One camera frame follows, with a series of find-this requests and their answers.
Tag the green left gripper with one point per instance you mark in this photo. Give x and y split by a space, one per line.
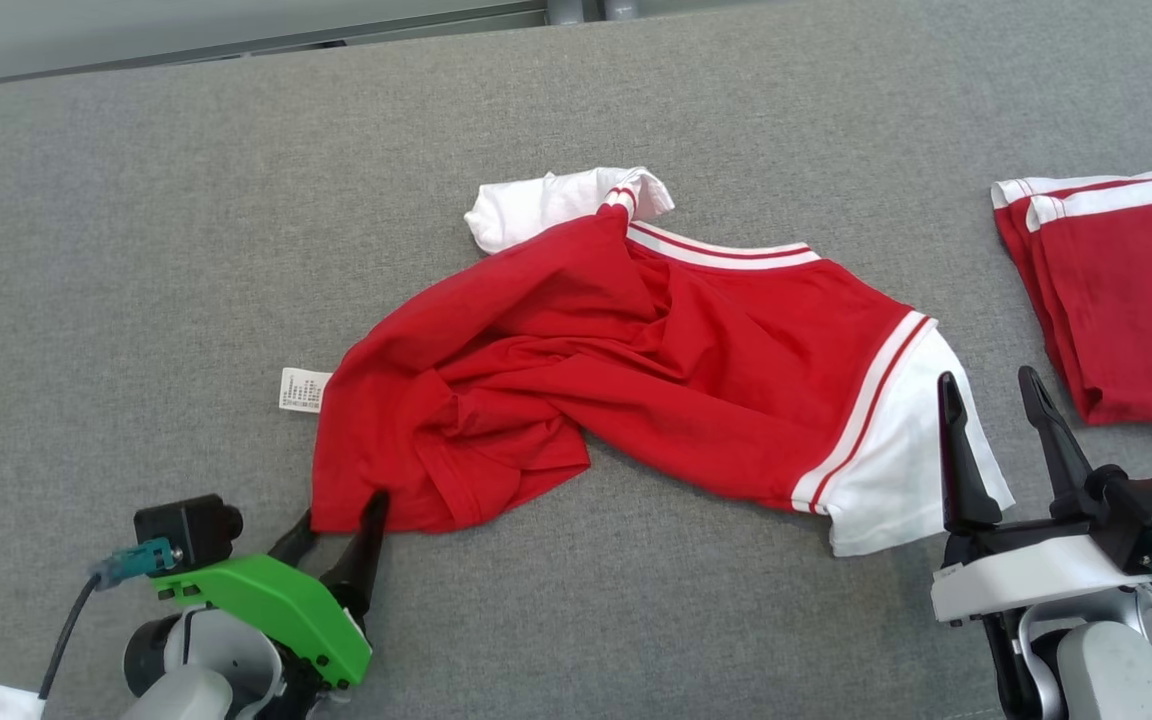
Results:
276 610

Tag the red shorts white trim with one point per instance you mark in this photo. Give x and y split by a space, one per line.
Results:
1126 300

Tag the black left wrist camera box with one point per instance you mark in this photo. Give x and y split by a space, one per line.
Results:
186 530

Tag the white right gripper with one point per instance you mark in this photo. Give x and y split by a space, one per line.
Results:
1026 580

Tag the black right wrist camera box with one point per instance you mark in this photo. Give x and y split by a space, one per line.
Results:
1151 515

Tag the grey partition post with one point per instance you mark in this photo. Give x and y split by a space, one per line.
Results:
591 10

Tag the red shirt white sleeves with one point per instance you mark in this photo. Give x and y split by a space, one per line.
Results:
716 370

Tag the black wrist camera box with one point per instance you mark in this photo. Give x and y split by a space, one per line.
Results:
1151 515
186 530

